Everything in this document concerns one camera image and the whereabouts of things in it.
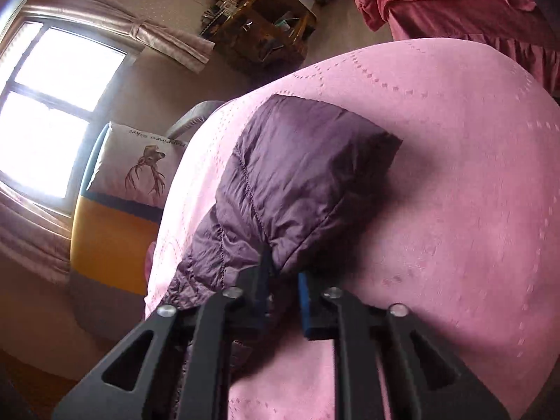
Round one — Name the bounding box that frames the deer print pillow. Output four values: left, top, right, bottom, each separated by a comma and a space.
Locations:
85, 121, 191, 208

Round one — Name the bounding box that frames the cluttered wooden desk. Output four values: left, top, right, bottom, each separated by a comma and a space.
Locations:
199, 0, 355, 76

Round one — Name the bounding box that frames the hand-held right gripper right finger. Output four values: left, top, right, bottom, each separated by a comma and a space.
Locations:
297, 272, 512, 420

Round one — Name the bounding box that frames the purple puffer jacket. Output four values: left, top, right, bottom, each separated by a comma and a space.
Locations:
149, 94, 403, 420

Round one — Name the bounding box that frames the pink bedsheet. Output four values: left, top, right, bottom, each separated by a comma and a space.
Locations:
144, 37, 560, 420

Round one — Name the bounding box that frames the pink curtain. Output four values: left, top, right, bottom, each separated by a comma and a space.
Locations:
22, 0, 216, 74
0, 187, 73, 286

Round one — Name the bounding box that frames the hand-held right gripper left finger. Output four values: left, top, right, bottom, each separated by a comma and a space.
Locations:
51, 244, 275, 420

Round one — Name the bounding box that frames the large window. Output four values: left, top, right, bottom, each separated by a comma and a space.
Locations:
0, 16, 133, 216

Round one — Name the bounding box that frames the grey cushion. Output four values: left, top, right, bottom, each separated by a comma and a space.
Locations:
167, 100, 226, 139

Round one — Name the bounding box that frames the yellow grey teal headboard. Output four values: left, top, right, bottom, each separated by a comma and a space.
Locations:
69, 121, 176, 346

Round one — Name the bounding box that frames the red velvet blanket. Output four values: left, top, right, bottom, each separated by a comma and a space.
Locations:
353, 0, 560, 98

